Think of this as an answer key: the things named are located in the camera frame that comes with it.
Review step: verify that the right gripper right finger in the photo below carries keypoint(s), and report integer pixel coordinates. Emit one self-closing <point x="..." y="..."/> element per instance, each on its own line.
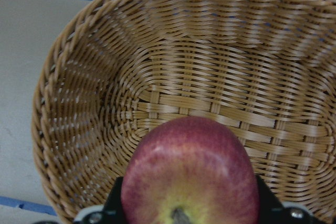
<point x="272" y="210"/>

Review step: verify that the red apple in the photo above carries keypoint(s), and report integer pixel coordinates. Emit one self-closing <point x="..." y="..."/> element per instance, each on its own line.
<point x="190" y="170"/>

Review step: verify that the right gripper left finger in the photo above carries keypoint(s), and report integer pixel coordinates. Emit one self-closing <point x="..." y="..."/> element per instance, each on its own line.
<point x="110" y="212"/>

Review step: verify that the woven wicker basket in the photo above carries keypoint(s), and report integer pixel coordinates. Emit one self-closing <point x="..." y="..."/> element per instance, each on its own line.
<point x="264" y="68"/>

